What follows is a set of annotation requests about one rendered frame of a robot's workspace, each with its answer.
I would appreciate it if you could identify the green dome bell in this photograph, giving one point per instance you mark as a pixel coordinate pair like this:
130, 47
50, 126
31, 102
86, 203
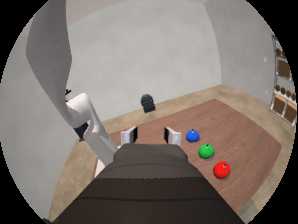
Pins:
206, 151

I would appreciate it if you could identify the blue dome bell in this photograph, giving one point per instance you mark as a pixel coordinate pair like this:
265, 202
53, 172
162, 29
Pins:
192, 135

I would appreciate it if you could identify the red dome bell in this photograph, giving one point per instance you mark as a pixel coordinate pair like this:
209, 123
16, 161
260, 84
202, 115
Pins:
221, 170

